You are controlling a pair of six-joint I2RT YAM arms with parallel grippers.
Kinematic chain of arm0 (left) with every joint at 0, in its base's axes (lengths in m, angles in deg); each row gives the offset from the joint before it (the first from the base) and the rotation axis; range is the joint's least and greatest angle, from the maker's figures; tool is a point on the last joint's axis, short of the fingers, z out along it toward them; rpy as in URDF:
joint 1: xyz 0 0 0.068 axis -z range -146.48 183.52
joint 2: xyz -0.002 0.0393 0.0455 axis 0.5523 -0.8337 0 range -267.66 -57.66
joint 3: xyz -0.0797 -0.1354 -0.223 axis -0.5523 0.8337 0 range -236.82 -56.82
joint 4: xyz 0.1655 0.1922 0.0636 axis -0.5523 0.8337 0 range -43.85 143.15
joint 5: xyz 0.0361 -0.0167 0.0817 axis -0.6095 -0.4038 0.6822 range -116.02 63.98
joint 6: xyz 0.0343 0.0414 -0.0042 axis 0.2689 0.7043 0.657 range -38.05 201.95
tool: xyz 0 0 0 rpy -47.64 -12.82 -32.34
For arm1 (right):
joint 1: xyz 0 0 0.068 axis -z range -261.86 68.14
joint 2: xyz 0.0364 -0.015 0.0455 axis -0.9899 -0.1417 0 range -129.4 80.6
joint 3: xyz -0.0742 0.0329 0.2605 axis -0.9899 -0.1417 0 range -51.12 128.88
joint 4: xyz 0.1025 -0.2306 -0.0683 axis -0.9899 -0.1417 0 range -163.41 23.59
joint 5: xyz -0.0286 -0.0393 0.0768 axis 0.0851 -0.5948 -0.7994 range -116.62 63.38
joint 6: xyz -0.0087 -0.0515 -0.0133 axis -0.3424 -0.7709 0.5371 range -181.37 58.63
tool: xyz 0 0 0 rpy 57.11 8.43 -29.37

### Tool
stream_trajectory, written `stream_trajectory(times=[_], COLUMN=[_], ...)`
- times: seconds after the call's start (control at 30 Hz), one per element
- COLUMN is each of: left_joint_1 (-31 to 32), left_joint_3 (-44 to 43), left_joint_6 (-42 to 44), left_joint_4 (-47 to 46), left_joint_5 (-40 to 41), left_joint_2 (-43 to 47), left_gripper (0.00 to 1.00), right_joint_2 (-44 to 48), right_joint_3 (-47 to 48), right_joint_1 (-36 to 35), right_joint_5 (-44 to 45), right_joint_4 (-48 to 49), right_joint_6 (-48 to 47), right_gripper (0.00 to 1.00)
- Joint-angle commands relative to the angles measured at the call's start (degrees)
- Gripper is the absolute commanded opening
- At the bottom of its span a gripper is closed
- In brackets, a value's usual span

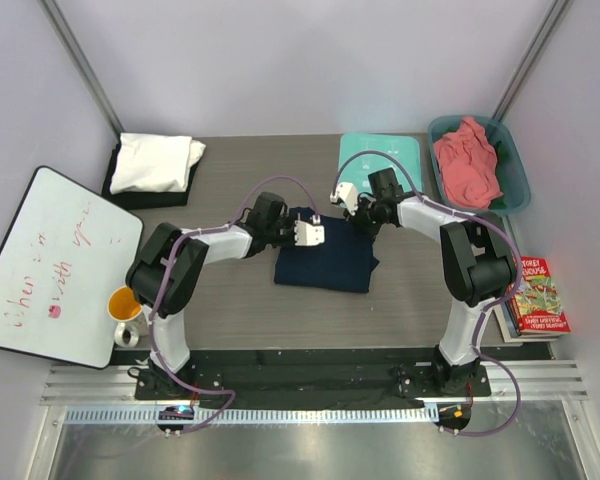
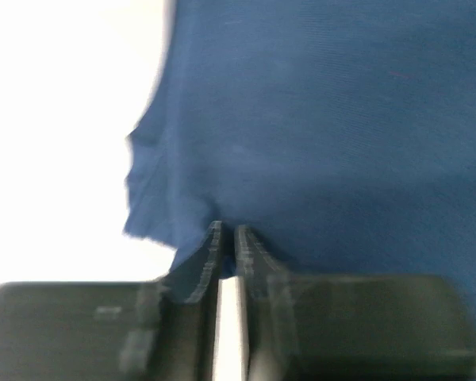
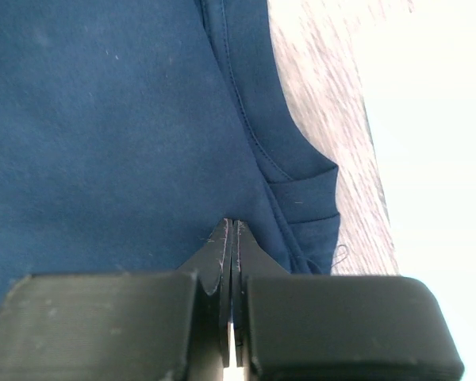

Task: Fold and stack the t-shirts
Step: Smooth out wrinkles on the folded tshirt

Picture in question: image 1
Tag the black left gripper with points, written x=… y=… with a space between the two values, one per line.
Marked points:
x=290 y=241

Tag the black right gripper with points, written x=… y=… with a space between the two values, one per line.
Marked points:
x=371 y=231

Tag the navy blue t shirt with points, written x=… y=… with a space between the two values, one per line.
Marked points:
x=344 y=262

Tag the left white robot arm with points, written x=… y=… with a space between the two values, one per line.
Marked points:
x=166 y=269

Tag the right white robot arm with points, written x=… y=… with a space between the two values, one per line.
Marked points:
x=478 y=258

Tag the pink crumpled t shirt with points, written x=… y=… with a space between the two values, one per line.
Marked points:
x=467 y=166

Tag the folded black t shirt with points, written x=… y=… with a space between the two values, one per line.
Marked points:
x=143 y=200

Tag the folded white t shirt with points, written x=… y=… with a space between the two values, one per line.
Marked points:
x=150 y=163

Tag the green t shirt in bin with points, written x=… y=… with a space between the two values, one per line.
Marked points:
x=502 y=156

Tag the teal plastic bin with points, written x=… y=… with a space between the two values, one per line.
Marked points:
x=515 y=180

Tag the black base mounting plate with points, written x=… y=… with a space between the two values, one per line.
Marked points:
x=307 y=380

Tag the book under red book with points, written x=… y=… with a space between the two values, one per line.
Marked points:
x=509 y=332

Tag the white mug orange inside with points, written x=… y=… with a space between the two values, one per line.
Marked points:
x=128 y=314

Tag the red storey house book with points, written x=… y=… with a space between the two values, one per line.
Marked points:
x=536 y=308

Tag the white dry-erase board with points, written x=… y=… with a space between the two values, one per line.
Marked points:
x=66 y=251

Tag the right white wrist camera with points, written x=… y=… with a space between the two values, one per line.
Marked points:
x=345 y=194

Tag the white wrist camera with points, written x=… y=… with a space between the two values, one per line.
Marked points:
x=309 y=233
x=345 y=194

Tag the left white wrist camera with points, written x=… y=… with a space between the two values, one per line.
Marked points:
x=309 y=233

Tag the perforated white cable duct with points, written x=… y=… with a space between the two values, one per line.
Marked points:
x=181 y=415

